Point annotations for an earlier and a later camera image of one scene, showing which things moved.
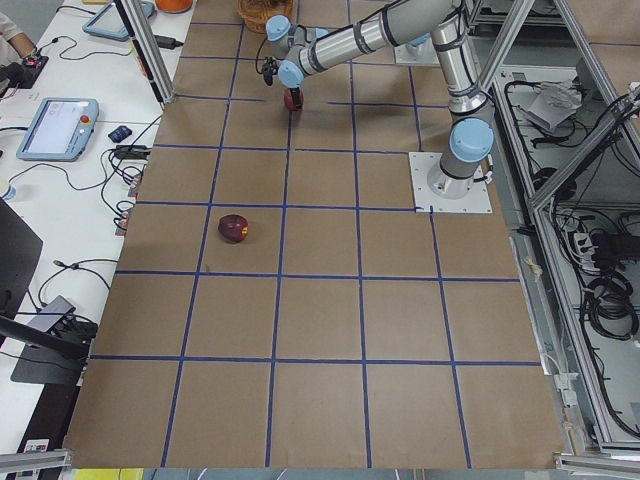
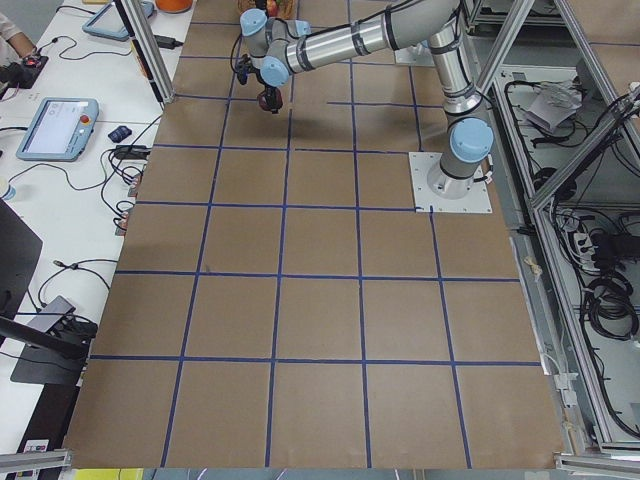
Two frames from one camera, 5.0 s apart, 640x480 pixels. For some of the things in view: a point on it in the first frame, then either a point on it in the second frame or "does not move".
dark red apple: x=233 y=227 -> x=262 y=100
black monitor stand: x=52 y=355 does not move
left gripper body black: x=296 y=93 -> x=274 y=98
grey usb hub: x=54 y=312 does not move
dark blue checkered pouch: x=119 y=134 does not move
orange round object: x=174 y=6 does not move
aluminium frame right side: x=565 y=100 does not move
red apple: x=290 y=102 -> x=272 y=8
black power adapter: x=167 y=42 does not move
